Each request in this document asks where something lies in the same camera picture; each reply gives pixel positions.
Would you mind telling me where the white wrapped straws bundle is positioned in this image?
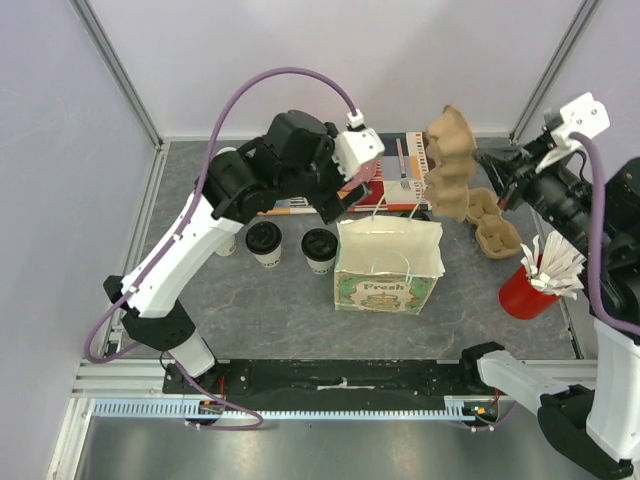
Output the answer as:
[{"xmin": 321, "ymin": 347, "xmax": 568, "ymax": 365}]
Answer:
[{"xmin": 520, "ymin": 231, "xmax": 586, "ymax": 300}]

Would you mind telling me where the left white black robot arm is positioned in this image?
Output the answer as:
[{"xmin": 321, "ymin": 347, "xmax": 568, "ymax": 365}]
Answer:
[{"xmin": 104, "ymin": 110, "xmax": 384, "ymax": 393}]

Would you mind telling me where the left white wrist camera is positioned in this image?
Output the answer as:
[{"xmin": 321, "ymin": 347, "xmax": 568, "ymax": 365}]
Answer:
[{"xmin": 332, "ymin": 109, "xmax": 385, "ymax": 182}]

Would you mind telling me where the white paper cup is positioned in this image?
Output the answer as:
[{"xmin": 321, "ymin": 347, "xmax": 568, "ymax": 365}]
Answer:
[
  {"xmin": 245, "ymin": 221, "xmax": 282, "ymax": 268},
  {"xmin": 301, "ymin": 228, "xmax": 338, "ymax": 275},
  {"xmin": 215, "ymin": 234, "xmax": 236, "ymax": 257}
]

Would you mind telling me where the red straw holder cup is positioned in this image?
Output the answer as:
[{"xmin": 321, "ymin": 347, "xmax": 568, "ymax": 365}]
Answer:
[{"xmin": 499, "ymin": 266, "xmax": 560, "ymax": 320}]

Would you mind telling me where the purple cable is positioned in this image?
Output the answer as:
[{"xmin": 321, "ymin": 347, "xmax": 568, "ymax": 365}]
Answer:
[
  {"xmin": 449, "ymin": 132, "xmax": 640, "ymax": 434},
  {"xmin": 83, "ymin": 67, "xmax": 359, "ymax": 432}
]

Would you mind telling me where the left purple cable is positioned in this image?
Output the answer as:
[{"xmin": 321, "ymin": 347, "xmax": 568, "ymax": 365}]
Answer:
[{"xmin": 83, "ymin": 67, "xmax": 359, "ymax": 432}]

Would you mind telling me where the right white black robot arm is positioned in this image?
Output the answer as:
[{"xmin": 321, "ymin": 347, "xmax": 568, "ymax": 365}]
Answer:
[{"xmin": 457, "ymin": 133, "xmax": 639, "ymax": 479}]

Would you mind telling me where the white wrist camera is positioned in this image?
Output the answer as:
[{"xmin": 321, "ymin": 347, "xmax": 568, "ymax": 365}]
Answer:
[
  {"xmin": 332, "ymin": 109, "xmax": 385, "ymax": 182},
  {"xmin": 536, "ymin": 92, "xmax": 610, "ymax": 173}
]

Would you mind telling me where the colourful patchwork placemat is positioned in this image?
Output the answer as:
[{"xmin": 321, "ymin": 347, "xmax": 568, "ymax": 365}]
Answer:
[{"xmin": 257, "ymin": 130, "xmax": 436, "ymax": 217}]

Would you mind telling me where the green paper gift bag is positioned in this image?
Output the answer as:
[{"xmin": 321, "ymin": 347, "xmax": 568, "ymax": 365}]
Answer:
[{"xmin": 333, "ymin": 177, "xmax": 446, "ymax": 316}]

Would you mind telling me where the cardboard cup carrier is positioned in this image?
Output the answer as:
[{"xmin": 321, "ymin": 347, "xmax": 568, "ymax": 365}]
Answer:
[
  {"xmin": 423, "ymin": 105, "xmax": 477, "ymax": 222},
  {"xmin": 466, "ymin": 187, "xmax": 523, "ymax": 260}
]

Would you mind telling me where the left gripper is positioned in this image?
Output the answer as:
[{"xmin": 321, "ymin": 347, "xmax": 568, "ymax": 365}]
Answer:
[{"xmin": 282, "ymin": 127, "xmax": 375, "ymax": 227}]

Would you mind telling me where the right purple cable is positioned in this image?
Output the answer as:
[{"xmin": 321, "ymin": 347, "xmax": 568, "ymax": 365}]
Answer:
[{"xmin": 449, "ymin": 132, "xmax": 640, "ymax": 434}]

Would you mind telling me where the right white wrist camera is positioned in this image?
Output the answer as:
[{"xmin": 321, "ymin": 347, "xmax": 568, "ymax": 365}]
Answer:
[{"xmin": 536, "ymin": 92, "xmax": 610, "ymax": 173}]

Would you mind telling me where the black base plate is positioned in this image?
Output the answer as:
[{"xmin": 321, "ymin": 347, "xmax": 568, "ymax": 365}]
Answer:
[{"xmin": 162, "ymin": 357, "xmax": 501, "ymax": 401}]

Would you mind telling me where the pink dotted plate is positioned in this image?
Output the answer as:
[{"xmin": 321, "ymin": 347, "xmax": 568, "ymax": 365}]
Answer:
[{"xmin": 343, "ymin": 160, "xmax": 378, "ymax": 191}]

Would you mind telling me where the black coffee cup lid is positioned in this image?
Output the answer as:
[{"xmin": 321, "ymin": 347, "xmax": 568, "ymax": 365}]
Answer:
[{"xmin": 301, "ymin": 228, "xmax": 338, "ymax": 262}]

